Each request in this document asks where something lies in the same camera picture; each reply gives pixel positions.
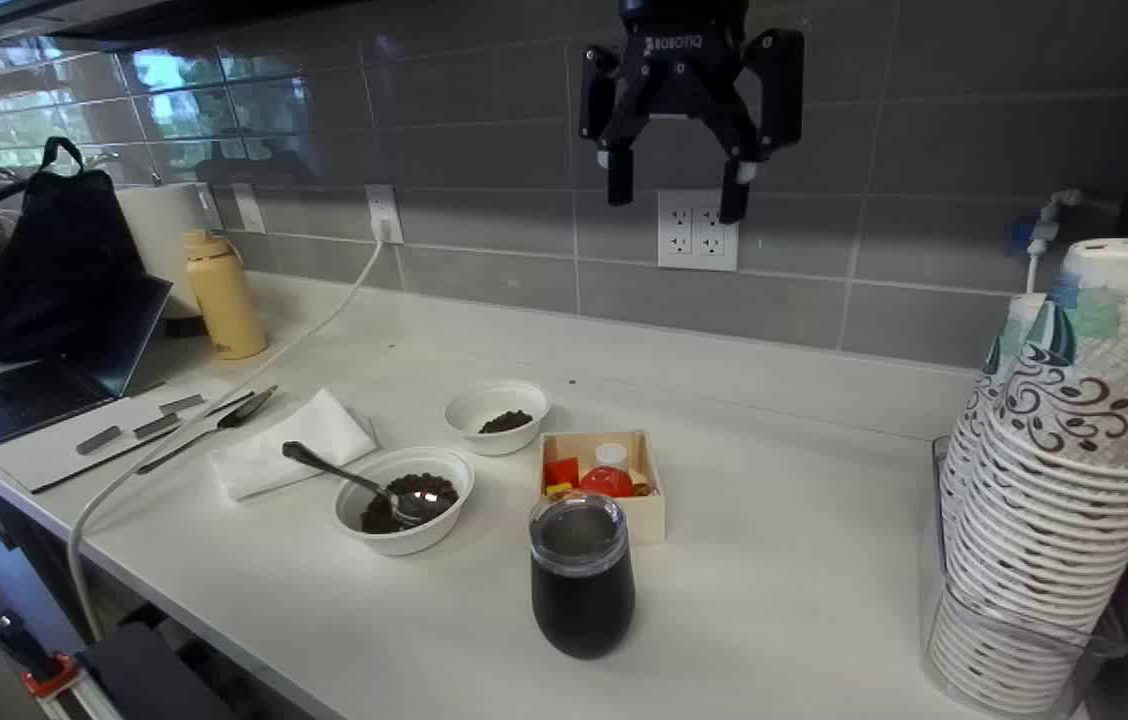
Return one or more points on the white outlet with plug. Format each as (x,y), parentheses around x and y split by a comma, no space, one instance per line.
(383,208)

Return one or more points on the large white bowl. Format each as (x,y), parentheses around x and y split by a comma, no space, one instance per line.
(437,529)

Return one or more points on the coffee beans pile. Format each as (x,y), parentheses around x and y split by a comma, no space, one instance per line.
(507,420)
(437,486)

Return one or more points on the metal spoon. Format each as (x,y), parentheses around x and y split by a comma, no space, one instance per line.
(326,464)

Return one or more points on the black flat tray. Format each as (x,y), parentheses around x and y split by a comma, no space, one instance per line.
(5,405)

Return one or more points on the red white clamp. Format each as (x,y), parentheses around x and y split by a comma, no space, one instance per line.
(48,680)

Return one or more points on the long thin metal utensil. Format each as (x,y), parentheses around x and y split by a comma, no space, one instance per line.
(109,463)

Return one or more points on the black tumbler with lid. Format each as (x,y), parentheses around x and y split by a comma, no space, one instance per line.
(583,600)

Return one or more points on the white paper tissue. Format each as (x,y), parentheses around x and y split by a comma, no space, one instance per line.
(309,435)

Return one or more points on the clear cup holder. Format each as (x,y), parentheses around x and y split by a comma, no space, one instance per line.
(1121,642)

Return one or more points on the red round capsule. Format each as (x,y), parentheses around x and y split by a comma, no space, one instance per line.
(606,481)

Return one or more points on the small white bowl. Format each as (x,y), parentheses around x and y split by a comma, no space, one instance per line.
(489,396)

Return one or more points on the white round cap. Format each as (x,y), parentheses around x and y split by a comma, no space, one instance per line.
(608,455)

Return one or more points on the black backpack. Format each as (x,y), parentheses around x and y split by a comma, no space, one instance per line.
(48,266)

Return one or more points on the yellow squeeze bottle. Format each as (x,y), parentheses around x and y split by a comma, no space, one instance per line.
(231,302)

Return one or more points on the blue white spray bottle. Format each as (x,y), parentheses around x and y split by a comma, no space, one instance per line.
(1031,260)

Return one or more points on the white box red items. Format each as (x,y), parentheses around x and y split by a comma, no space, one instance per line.
(648,513)

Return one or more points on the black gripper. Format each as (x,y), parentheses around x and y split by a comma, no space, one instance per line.
(683,61)

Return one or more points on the patterned paper cup stack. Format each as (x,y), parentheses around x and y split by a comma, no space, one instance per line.
(1071,534)

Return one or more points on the white double wall outlet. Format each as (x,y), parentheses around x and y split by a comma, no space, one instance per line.
(692,234)

